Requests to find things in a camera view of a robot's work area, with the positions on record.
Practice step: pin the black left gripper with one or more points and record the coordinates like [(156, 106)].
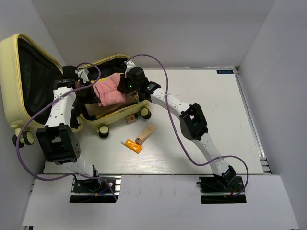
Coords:
[(92, 98)]

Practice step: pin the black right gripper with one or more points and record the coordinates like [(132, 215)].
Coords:
[(122, 86)]

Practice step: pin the beige garment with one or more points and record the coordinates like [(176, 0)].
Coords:
[(94, 109)]

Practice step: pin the pink towel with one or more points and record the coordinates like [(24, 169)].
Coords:
[(116, 95)]

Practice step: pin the yellow garment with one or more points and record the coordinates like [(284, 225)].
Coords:
[(103, 115)]

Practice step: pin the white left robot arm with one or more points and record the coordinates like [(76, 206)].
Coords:
[(57, 140)]

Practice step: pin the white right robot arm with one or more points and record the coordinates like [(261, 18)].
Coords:
[(193, 124)]

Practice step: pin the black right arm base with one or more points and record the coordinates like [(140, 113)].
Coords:
[(212, 192)]

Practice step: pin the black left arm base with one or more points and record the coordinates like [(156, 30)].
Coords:
[(95, 191)]

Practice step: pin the yellow open suitcase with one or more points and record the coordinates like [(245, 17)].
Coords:
[(27, 76)]

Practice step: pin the small brown cosmetic bottle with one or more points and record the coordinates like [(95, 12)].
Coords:
[(131, 118)]

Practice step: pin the beige cosmetic tube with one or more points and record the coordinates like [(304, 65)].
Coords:
[(145, 133)]

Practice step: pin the orange cosmetic tube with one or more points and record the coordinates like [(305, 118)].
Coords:
[(132, 145)]

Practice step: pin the blue table label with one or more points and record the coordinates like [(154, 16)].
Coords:
[(225, 71)]

